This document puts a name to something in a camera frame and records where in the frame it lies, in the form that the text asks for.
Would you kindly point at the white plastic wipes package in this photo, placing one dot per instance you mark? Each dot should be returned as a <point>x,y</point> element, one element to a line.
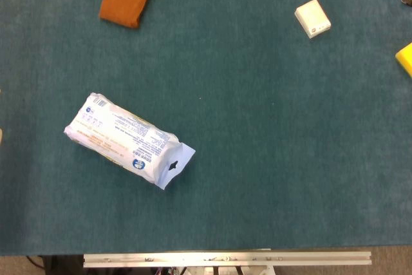
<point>122,133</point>

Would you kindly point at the teal carpet table mat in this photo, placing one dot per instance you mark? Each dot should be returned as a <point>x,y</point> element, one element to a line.
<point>244,146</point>

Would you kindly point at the small white box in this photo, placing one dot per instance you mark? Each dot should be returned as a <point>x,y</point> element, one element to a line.
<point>312,17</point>

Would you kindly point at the yellow sponge with green backing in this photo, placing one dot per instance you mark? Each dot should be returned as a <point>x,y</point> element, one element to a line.
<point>406,57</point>

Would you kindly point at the aluminium profile rail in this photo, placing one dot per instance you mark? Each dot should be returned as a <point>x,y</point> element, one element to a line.
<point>225,259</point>

